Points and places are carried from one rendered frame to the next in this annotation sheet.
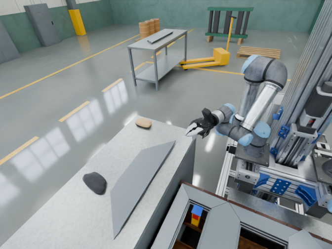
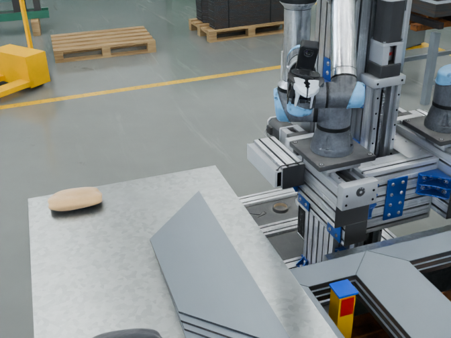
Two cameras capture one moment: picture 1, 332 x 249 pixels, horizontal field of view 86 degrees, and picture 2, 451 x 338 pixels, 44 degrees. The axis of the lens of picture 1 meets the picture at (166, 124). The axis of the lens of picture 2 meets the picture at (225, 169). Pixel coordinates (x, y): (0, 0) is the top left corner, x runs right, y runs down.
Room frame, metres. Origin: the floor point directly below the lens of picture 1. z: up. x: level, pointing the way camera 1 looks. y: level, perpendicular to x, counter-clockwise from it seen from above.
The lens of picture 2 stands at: (-0.05, 0.92, 1.91)
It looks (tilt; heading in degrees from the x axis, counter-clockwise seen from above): 28 degrees down; 313
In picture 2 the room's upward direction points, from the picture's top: 2 degrees counter-clockwise
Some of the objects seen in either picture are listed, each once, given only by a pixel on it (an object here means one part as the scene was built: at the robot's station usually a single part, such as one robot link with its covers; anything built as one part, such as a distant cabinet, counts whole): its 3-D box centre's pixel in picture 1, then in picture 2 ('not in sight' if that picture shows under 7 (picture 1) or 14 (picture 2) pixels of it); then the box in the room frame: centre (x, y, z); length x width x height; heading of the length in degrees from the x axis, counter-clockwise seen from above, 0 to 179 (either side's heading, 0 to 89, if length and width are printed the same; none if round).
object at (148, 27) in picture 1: (150, 31); not in sight; (8.29, 0.44, 0.38); 1.20 x 0.80 x 0.77; 147
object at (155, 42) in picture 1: (161, 56); not in sight; (4.71, 0.01, 0.49); 1.80 x 0.70 x 0.99; 151
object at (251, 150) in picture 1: (254, 145); (332, 135); (0.87, -0.63, 1.09); 0.15 x 0.15 x 0.10
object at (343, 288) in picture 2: (197, 210); (343, 290); (0.52, -0.17, 0.88); 0.06 x 0.06 x 0.02; 61
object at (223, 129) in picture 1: (224, 127); (305, 95); (0.80, -0.35, 1.34); 0.11 x 0.08 x 0.11; 37
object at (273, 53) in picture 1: (258, 53); (102, 43); (5.72, -3.08, 0.07); 1.20 x 0.80 x 0.14; 60
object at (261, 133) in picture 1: (258, 132); (332, 104); (0.87, -0.62, 1.20); 0.13 x 0.12 x 0.14; 37
